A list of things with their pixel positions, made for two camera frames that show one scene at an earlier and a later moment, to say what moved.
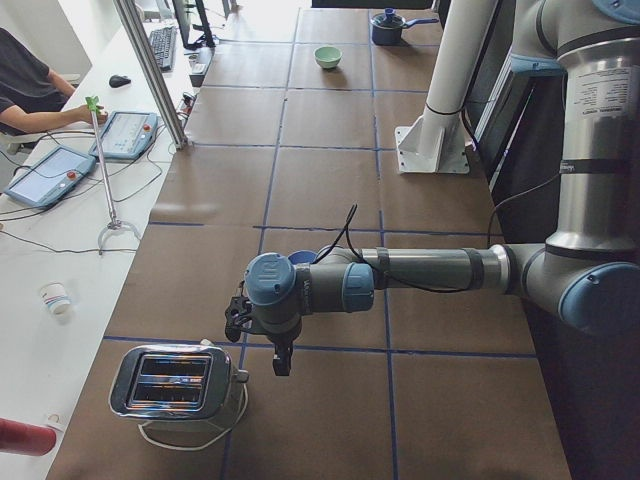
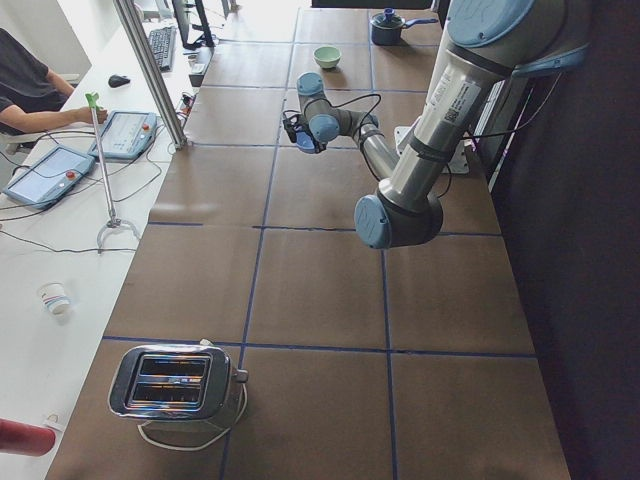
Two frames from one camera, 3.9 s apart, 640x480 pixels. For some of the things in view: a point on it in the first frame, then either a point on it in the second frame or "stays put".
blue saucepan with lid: x=387 y=28 stays put
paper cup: x=54 y=295 stays put
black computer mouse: x=118 y=81 stays put
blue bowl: x=302 y=257 to x=305 y=143
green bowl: x=328 y=57 stays put
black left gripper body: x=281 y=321 to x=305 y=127
